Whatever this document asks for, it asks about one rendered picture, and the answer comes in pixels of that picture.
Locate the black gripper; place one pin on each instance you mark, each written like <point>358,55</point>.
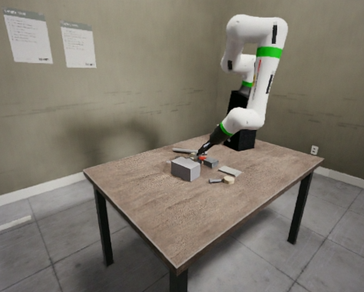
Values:
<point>210,143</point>

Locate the beige round disc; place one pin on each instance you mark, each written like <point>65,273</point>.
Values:
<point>228,180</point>

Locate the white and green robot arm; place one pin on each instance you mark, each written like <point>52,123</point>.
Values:
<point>257,70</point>

